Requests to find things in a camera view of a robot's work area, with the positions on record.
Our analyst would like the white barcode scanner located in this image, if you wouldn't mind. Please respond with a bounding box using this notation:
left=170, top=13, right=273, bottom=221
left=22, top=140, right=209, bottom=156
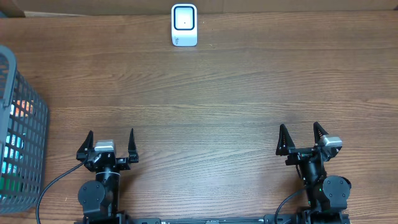
left=171, top=3, right=198, bottom=47

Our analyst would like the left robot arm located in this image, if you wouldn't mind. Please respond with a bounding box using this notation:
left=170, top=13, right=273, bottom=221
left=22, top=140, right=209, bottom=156
left=76, top=130, right=139, bottom=223

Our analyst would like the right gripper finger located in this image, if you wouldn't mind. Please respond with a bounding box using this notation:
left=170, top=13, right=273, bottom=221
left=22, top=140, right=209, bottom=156
left=313, top=122, right=328, bottom=144
left=275, top=124, right=295, bottom=156

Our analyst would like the teal wet wipes pack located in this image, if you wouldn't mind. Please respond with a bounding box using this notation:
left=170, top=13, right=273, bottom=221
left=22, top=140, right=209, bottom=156
left=2, top=135, right=24, bottom=175

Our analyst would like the grey plastic mesh basket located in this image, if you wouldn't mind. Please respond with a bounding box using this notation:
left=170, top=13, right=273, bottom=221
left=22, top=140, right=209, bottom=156
left=1, top=45, right=49, bottom=215

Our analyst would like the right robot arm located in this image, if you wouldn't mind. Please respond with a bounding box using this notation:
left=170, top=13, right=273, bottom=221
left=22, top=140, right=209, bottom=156
left=273, top=122, right=352, bottom=224

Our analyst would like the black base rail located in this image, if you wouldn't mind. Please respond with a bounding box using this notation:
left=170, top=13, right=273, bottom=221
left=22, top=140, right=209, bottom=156
left=130, top=214, right=312, bottom=224

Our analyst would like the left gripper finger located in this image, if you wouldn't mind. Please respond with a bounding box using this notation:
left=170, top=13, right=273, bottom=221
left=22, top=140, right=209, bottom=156
left=127, top=128, right=138, bottom=158
left=78, top=130, right=93, bottom=152

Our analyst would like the orange tissue pack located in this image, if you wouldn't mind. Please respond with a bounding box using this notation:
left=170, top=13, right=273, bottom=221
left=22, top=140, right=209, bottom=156
left=10, top=100, right=35, bottom=118

